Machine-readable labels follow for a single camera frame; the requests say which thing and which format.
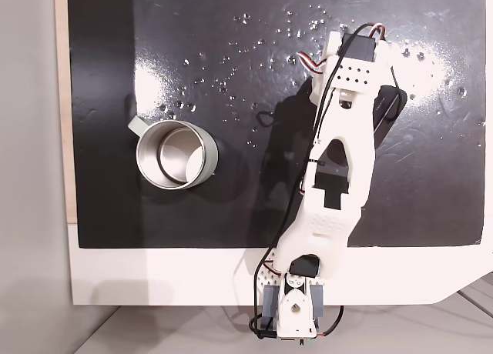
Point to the stainless steel mug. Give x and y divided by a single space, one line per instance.
181 157

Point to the black rubber mat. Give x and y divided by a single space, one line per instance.
192 215

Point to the white board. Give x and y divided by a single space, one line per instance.
154 277

